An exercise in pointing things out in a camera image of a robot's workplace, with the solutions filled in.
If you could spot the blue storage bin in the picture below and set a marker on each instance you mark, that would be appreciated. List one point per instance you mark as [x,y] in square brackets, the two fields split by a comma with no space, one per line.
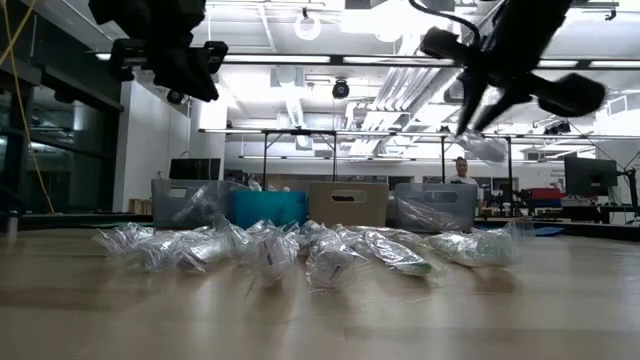
[542,203]

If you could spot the grey translucent plastic bin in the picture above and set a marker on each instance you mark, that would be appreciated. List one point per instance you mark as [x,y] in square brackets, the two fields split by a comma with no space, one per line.
[165,210]
[460,215]

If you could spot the wooden crate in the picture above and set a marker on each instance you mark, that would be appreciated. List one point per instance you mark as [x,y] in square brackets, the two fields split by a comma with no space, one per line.
[140,206]

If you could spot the black hanging camera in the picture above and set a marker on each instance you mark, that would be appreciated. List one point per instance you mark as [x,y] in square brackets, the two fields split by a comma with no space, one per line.
[175,96]
[340,89]

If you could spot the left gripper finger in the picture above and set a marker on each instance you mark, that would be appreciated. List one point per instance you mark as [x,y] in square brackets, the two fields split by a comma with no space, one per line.
[205,75]
[165,65]

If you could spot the person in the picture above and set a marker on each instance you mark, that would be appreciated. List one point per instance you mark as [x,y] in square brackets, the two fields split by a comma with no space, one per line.
[462,167]

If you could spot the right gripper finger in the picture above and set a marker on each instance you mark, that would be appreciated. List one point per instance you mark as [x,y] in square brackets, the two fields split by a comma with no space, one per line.
[570,95]
[472,75]

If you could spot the black background desk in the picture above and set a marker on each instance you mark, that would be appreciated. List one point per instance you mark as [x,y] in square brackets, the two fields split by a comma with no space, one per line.
[590,220]

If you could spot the black computer monitor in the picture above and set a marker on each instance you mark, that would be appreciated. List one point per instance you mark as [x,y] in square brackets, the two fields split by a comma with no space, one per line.
[195,168]
[590,175]

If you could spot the teal plastic bin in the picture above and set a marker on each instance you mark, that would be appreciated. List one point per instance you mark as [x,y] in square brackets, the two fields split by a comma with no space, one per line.
[270,210]

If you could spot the red storage bin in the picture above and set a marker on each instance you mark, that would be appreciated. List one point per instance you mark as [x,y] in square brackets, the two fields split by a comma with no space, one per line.
[542,193]

